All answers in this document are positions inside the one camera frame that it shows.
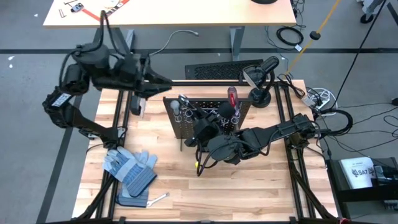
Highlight grey blue work glove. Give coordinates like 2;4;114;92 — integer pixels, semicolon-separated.
115;185;149;208
102;146;159;198

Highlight black keyboard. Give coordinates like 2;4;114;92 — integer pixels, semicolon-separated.
184;58;264;80

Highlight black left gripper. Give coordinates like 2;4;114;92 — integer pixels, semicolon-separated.
114;51;174;116

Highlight red translucent object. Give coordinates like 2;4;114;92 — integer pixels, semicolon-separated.
226;86;241;124

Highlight chrome combination wrench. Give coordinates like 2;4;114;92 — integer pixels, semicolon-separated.
146;192;170;208

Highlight thin black pole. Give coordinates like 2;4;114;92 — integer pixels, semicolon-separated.
334;0;388;106

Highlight black equipment case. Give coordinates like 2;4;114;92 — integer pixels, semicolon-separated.
326;157;398;203

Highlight white power strip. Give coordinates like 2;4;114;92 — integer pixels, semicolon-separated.
302;95;330;110

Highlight white floor cable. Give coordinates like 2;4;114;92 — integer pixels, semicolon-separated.
148;29;200;57

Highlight yellow strap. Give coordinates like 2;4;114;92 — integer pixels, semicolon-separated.
285;0;343;75

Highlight black gooseneck desk lamp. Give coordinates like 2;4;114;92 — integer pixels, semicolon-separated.
241;55;280;109

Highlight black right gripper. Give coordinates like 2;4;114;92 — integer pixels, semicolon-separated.
183;101;237;147

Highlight light wood table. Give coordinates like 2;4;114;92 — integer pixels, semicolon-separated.
42;0;297;80

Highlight black lamp power cable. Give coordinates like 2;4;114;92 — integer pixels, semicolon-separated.
275;73;307;100

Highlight wheeled equipment cart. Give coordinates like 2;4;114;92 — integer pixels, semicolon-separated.
357;0;388;24

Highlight white coiled cable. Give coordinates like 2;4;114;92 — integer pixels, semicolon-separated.
307;88;339;116

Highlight chrome multi-ring tool holder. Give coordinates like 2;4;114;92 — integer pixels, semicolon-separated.
173;105;242;125

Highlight thin black floor cables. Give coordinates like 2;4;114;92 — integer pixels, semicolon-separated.
322;101;398;156

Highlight red bordered white mat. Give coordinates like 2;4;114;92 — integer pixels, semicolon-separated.
81;0;131;23

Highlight black metal peg board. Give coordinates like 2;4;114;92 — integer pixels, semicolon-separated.
162;95;252;152

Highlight black coiled cable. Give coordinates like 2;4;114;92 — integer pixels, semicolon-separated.
275;26;304;47

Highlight white booklet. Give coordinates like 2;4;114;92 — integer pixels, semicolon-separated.
338;156;376;190

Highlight thick black arm cable loop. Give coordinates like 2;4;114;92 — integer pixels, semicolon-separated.
317;108;354;138

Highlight small grey device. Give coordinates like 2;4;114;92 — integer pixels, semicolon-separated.
70;2;85;14

